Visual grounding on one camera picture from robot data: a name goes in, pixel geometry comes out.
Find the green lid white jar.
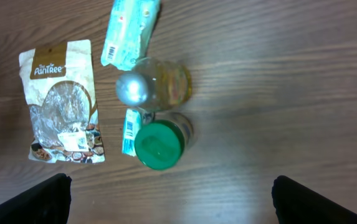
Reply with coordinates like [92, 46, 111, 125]
[134, 113, 194, 170]

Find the teal snack packet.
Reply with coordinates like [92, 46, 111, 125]
[100, 0, 161, 71]

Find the brown white snack bag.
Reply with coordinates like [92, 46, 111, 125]
[19, 40, 105, 164]

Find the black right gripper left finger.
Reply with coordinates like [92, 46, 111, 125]
[0, 173, 72, 224]

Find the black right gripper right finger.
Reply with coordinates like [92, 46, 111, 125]
[272, 175, 357, 224]

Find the yellow liquid bottle grey cap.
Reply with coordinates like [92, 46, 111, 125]
[115, 57, 192, 113]

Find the Kleenex tissue pack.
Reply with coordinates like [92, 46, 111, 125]
[121, 108, 155, 157]

